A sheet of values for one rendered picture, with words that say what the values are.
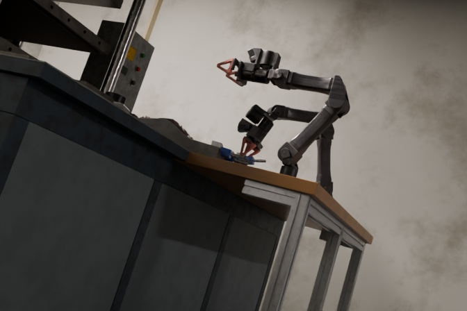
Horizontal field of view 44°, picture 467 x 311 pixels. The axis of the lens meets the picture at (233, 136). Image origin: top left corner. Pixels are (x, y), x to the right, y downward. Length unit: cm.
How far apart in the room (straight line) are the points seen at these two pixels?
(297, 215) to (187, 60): 308
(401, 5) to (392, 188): 133
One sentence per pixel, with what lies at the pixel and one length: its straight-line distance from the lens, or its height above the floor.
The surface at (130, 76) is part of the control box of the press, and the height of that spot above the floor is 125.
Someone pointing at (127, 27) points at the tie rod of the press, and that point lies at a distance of 290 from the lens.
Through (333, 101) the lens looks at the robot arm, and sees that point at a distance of 208.
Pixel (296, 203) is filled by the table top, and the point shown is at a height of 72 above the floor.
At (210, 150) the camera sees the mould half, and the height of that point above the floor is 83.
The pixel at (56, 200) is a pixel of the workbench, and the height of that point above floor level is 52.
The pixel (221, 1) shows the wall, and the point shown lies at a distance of 482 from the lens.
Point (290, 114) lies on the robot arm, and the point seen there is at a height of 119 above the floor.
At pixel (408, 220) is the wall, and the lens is 387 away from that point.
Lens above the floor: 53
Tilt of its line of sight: 11 degrees up
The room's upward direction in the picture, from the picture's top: 18 degrees clockwise
